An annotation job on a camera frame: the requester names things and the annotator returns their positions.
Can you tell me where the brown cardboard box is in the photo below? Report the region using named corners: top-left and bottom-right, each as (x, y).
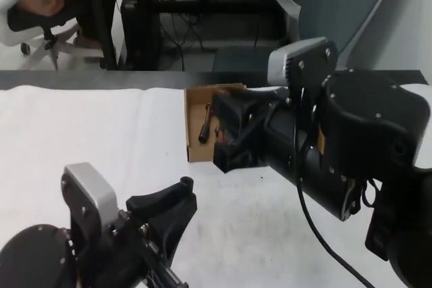
top-left (183, 82), bottom-right (249, 163)

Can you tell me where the black bolt in sleeve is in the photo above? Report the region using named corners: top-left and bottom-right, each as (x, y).
top-left (198, 101), bottom-right (214, 144)

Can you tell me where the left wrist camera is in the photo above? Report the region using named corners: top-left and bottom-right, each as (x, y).
top-left (63, 163), bottom-right (118, 229)

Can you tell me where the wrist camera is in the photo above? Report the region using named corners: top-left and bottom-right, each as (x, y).
top-left (63, 163), bottom-right (118, 229)
top-left (267, 36), bottom-right (339, 100)

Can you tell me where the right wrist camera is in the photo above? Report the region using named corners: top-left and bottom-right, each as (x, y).
top-left (267, 36), bottom-right (339, 100)

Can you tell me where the black cable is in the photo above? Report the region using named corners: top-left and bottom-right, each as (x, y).
top-left (292, 88), bottom-right (376, 288)

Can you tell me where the black desk frame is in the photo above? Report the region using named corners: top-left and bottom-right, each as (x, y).
top-left (88, 0), bottom-right (223, 71)

